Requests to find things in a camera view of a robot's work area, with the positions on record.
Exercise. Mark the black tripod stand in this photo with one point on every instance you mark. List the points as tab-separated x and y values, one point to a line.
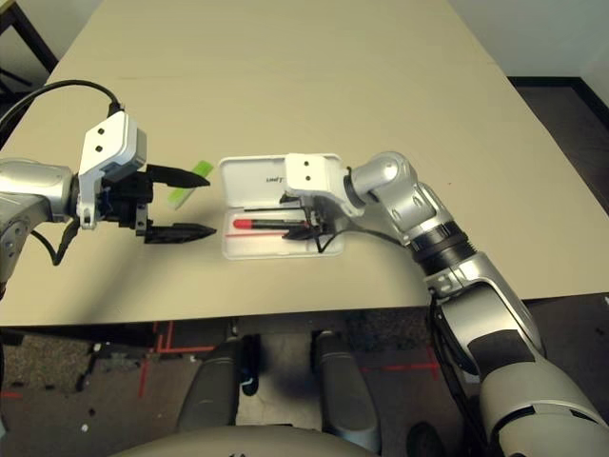
12	78

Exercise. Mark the green highlighter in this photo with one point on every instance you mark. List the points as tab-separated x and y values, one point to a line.
180	196

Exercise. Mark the grey robot left leg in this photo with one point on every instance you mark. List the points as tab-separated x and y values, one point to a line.
214	395

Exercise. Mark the black table foot bar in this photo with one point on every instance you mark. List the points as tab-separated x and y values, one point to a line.
123	340

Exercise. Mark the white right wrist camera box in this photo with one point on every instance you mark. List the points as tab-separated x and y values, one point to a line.
309	171

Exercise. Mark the grey robot torso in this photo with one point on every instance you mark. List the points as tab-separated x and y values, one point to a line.
238	445

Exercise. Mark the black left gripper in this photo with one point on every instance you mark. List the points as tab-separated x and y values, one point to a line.
126	200

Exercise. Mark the black shoe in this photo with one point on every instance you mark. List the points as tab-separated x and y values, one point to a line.
428	443

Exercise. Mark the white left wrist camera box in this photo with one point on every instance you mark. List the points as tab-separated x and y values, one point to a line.
107	138

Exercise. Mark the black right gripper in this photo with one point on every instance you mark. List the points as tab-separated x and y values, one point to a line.
319	216

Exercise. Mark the grey robot leg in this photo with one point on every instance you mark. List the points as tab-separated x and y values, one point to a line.
214	395
342	390

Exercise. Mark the short red tape strip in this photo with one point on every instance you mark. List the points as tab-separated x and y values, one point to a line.
9	395

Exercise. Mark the grey robot right leg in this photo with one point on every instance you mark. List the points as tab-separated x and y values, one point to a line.
342	390

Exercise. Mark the white plastic pencil case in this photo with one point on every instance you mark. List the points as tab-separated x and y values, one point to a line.
252	176

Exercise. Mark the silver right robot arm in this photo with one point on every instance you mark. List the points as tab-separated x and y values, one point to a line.
418	204

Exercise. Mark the beige side table black frame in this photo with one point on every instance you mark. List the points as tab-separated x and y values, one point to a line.
28	43

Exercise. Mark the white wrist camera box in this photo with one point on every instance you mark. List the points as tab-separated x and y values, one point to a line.
107	138
309	171

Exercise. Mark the red and black marker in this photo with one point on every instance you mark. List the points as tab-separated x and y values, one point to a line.
257	224

